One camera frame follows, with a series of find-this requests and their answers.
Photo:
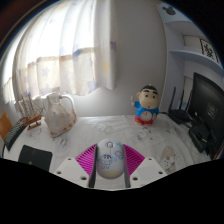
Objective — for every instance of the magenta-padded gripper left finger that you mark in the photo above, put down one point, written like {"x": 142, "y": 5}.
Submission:
{"x": 83, "y": 161}

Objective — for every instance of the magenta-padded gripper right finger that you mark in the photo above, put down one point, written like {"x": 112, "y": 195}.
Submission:
{"x": 136, "y": 161}

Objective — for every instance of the white cartoon-print computer mouse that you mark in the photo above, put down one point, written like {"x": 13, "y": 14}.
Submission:
{"x": 110, "y": 160}

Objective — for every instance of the black mouse pad green lines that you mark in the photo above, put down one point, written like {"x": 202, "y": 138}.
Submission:
{"x": 35, "y": 156}

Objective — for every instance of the white cartoon-print tablecloth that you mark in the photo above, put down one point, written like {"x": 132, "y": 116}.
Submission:
{"x": 100, "y": 128}

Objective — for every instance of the white ceramic jug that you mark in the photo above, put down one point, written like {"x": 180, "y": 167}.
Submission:
{"x": 59, "y": 118}

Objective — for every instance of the cartoon boy figurine blue shirt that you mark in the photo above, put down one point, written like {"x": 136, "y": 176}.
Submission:
{"x": 147, "y": 106}

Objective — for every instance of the black router with antennas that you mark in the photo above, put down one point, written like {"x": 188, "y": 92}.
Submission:
{"x": 180, "y": 115}

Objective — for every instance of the black box device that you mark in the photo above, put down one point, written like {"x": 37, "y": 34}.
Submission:
{"x": 199, "y": 136}

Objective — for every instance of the wooden model sailing ship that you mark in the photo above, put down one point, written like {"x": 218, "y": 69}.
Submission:
{"x": 30, "y": 118}

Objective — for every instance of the white radiator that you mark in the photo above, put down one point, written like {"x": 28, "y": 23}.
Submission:
{"x": 40, "y": 101}

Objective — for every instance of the red flat object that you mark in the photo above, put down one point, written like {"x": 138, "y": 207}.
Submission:
{"x": 220, "y": 154}

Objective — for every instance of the orange wooden chair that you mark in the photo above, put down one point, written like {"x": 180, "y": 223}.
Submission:
{"x": 5, "y": 125}

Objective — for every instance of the black computer monitor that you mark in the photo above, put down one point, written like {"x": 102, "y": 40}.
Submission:
{"x": 208, "y": 110}

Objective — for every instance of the white sheer printed curtain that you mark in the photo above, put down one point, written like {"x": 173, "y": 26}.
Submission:
{"x": 60, "y": 46}

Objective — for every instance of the white wall shelf unit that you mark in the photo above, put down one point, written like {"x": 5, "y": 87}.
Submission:
{"x": 190, "y": 56}

